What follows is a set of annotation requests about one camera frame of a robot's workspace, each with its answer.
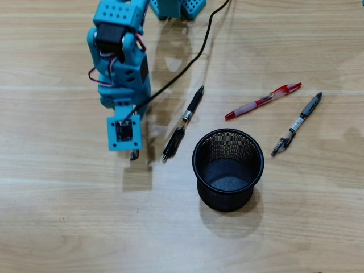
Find thick black chrome-tip pen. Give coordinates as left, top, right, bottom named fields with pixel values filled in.
left=162, top=85, right=205, bottom=163

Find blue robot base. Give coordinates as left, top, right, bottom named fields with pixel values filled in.
left=149, top=0, right=208, bottom=21

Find grey grip clear pen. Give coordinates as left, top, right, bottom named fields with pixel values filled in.
left=270, top=91, right=324, bottom=157

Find red gel pen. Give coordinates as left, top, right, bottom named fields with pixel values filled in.
left=224, top=82, right=303, bottom=120

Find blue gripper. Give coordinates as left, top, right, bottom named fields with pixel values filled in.
left=97, top=48, right=152, bottom=116

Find black mesh pen holder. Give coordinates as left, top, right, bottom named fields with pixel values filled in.
left=192, top=128, right=264, bottom=213

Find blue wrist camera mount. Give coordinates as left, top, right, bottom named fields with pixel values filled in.
left=106, top=98, right=143, bottom=152

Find red black servo wires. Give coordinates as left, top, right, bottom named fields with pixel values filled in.
left=88, top=31, right=147, bottom=88

